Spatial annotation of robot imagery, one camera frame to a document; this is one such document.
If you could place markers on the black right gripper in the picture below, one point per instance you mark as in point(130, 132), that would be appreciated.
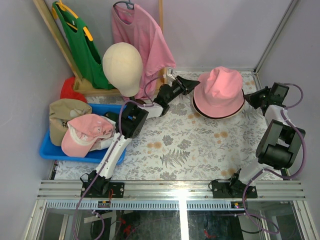
point(251, 97)

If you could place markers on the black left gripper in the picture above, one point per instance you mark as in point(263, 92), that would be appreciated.
point(182, 85)

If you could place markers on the pink bucket hat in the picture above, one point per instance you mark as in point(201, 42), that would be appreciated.
point(220, 85)

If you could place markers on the beige straw hat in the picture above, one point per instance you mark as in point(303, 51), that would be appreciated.
point(216, 118)

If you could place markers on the dark round mannequin stand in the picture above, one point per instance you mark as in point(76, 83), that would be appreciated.
point(140, 102)

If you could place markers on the beige mannequin head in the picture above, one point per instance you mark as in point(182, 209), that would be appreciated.
point(123, 67)

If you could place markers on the pink baseball cap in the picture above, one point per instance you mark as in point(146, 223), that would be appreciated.
point(87, 133)

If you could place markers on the blue plastic bin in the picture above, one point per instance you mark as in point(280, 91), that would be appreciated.
point(51, 152)

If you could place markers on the black bucket hat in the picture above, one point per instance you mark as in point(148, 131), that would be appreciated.
point(221, 110)

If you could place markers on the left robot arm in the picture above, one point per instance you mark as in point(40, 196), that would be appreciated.
point(131, 119)

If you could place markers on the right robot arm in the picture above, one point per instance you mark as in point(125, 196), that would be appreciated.
point(277, 149)

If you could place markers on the floral table mat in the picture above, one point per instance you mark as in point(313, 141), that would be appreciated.
point(185, 146)

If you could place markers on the pink t-shirt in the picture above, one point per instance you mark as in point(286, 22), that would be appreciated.
point(138, 28)

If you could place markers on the blue-grey hanger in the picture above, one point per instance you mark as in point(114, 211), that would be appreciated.
point(128, 4)

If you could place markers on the green tank top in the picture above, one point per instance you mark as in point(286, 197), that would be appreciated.
point(84, 52)

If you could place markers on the wooden clothes rack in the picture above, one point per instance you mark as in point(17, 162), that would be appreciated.
point(82, 85)

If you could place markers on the red cloth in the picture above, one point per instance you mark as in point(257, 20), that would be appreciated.
point(67, 91)

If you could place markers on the beige cap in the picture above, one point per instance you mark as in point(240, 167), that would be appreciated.
point(62, 111)

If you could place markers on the yellow hanger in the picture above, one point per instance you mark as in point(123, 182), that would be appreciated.
point(85, 30)

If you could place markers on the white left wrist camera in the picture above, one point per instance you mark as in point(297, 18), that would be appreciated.
point(170, 75)

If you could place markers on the aluminium corner post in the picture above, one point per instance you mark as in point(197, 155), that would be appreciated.
point(280, 27)

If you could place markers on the aluminium mounting rail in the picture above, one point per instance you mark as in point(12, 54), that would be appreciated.
point(136, 194)

